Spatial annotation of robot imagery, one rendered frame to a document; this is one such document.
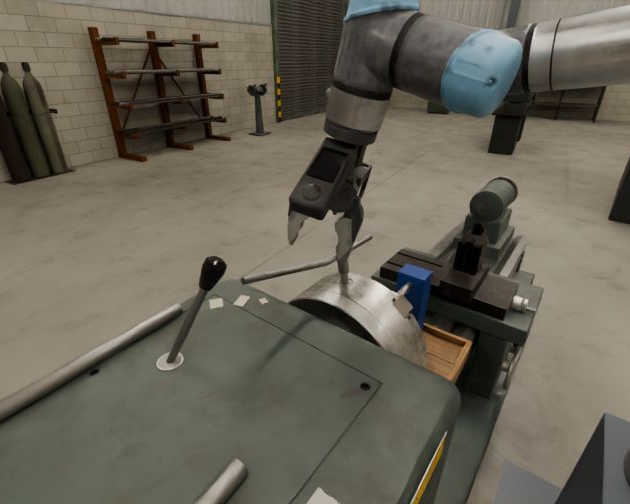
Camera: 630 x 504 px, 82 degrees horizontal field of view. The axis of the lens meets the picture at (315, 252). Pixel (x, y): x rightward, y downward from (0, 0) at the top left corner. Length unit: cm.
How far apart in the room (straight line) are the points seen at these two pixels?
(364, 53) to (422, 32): 6
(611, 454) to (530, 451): 144
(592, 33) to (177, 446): 62
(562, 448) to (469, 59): 207
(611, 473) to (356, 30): 70
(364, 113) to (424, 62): 9
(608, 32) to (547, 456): 195
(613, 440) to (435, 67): 64
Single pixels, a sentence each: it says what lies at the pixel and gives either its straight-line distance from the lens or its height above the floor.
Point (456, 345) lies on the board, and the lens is 120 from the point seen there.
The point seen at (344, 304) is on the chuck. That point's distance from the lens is 69.
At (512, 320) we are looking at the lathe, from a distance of 130.
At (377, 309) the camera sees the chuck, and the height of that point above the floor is 122.
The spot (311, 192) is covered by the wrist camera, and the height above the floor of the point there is 150.
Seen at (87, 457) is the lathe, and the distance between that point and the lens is 52.
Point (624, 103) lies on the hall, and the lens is 1473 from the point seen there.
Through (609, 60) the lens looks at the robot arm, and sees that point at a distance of 51.
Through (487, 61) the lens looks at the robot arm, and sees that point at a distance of 41.
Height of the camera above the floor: 164
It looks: 28 degrees down
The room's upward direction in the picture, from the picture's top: straight up
